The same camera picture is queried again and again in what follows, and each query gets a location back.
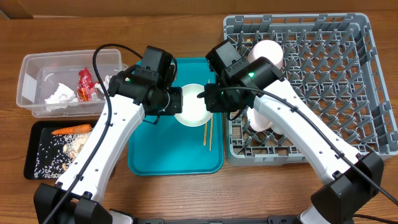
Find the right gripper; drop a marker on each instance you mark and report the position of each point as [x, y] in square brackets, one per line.
[218, 106]

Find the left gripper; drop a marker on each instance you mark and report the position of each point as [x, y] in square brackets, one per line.
[176, 104]

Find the small bowl with food scraps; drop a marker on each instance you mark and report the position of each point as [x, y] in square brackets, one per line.
[194, 112]

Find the large pink plate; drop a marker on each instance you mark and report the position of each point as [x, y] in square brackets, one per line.
[257, 121]

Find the white tissue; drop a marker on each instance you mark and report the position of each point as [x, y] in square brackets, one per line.
[63, 94]
[105, 83]

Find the pink bowl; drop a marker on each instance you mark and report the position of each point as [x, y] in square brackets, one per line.
[268, 49]

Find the red snack wrapper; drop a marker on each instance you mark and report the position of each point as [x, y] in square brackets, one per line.
[86, 90]

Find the orange carrot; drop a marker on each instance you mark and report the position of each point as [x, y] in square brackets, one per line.
[80, 129]

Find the white cup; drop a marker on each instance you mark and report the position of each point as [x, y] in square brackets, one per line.
[277, 130]

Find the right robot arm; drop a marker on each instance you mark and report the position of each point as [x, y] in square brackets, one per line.
[350, 179]

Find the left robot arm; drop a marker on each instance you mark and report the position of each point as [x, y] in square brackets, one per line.
[140, 90]

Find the grey dishwasher rack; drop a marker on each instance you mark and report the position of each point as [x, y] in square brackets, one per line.
[332, 63]

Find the left wooden chopstick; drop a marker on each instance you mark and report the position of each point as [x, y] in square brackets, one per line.
[205, 133]

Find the teal plastic tray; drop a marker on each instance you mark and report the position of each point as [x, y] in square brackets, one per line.
[170, 148]

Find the clear plastic bin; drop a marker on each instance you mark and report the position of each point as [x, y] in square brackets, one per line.
[40, 75]

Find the spilled rice and nut scraps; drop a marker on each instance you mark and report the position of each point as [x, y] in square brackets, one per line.
[56, 153]

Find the black plastic tray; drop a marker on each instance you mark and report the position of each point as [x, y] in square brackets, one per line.
[37, 130]

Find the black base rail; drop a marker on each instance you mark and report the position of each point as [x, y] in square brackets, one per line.
[211, 221]

